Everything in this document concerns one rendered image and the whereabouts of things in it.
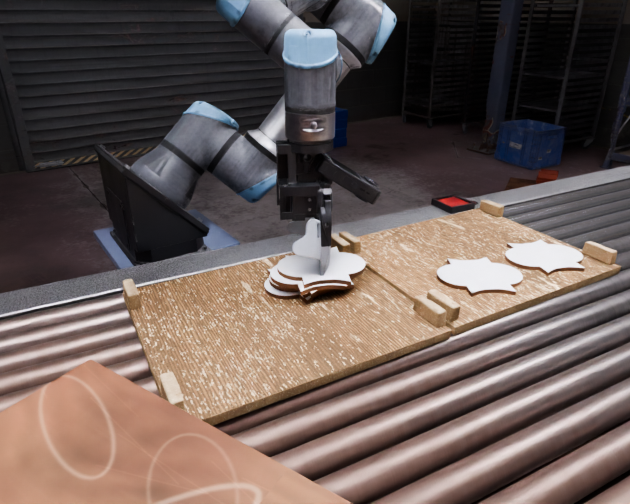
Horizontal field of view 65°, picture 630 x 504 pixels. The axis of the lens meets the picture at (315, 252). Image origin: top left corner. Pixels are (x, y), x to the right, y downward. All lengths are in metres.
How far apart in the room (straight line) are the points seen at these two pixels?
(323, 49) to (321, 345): 0.41
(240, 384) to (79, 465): 0.25
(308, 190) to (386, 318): 0.23
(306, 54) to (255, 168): 0.48
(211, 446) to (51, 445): 0.13
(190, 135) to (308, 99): 0.49
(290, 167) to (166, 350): 0.32
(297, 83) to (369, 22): 0.47
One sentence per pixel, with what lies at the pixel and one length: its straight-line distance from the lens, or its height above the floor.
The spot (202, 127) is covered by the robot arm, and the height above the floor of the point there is 1.13.
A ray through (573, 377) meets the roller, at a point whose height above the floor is 0.92.
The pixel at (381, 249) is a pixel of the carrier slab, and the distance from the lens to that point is 0.99.
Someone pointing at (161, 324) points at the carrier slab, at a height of 0.94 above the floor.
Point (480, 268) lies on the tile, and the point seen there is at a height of 0.94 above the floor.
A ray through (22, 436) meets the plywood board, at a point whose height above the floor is 1.04.
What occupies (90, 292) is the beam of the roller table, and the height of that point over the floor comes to 0.92.
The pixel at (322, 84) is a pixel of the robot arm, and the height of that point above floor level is 1.27.
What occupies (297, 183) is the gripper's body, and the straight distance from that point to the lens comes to 0.77.
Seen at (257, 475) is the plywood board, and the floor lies 1.04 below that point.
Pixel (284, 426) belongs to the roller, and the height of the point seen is 0.92.
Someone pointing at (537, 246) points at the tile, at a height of 0.94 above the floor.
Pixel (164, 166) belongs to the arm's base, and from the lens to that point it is 1.15.
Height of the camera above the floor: 1.36
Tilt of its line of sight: 26 degrees down
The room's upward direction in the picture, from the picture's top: straight up
